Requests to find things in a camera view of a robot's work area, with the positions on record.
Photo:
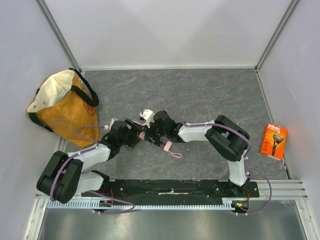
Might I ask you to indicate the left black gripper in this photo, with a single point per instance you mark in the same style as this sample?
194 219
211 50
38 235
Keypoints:
133 129

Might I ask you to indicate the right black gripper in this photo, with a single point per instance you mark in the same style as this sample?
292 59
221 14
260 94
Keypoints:
151 133

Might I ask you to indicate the pink and black folding umbrella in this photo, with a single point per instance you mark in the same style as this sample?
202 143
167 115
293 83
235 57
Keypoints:
166 146

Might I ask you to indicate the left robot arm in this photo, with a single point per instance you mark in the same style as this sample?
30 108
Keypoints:
64 176

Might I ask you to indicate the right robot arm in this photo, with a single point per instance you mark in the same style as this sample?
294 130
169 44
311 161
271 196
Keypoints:
227 138

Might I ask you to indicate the orange razor box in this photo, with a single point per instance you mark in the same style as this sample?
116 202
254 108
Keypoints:
274 141

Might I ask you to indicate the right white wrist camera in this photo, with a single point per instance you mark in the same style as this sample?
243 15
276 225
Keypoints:
148 116

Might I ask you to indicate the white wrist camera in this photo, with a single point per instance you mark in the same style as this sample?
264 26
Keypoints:
108 126
148 116

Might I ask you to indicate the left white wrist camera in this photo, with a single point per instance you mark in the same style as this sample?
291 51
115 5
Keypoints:
108 126

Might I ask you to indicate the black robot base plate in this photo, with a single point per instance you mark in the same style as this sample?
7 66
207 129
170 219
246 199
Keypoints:
175 191

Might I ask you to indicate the yellow tote bag black handles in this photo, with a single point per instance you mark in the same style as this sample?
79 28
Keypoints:
66 104

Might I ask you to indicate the light blue cable duct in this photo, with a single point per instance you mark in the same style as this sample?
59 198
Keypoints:
98 204

